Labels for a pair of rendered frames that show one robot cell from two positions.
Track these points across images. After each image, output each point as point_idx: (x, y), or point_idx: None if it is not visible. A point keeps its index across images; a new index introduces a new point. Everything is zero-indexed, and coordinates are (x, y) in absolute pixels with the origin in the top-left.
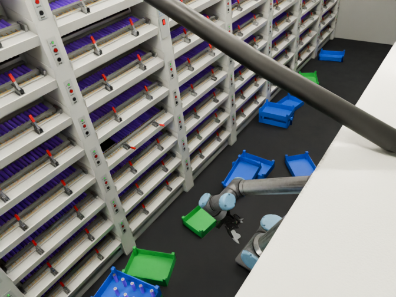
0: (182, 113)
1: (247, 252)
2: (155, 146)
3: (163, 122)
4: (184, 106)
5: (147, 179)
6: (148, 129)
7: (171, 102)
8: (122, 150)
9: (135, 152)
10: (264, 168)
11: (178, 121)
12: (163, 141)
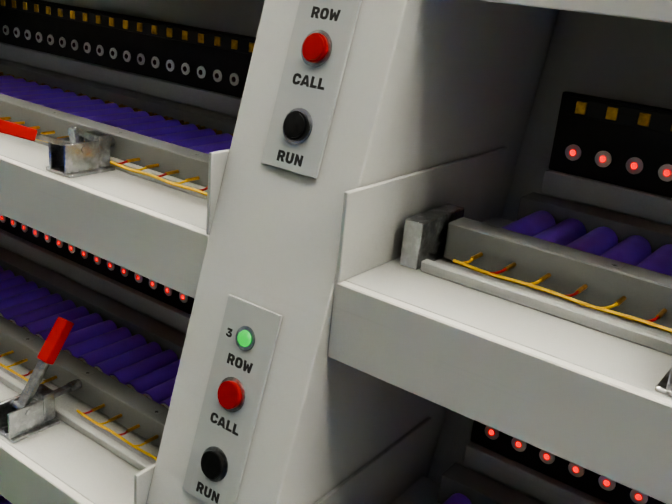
0: (309, 344)
1: None
2: (67, 405)
3: (108, 194)
4: (382, 295)
5: None
6: (40, 152)
7: (248, 75)
8: None
9: (14, 307)
10: None
11: (219, 361)
12: (104, 437)
